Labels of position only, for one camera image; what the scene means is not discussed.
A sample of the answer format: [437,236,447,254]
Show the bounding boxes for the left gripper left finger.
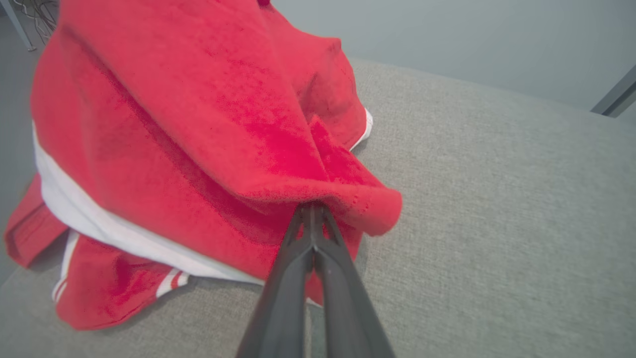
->
[236,205,315,358]

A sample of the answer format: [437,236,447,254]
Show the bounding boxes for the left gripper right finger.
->
[314,205,396,358]

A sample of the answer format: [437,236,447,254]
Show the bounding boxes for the red shorts white stripe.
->
[4,0,403,331]

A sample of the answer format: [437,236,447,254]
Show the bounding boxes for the grey fabric sofa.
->
[0,57,636,358]

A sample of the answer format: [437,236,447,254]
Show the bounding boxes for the grey metal leg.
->
[0,0,36,53]

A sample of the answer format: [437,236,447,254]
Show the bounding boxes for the grey partition post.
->
[590,65,636,118]

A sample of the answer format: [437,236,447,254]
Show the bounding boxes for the tangled floor cables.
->
[12,0,59,44]

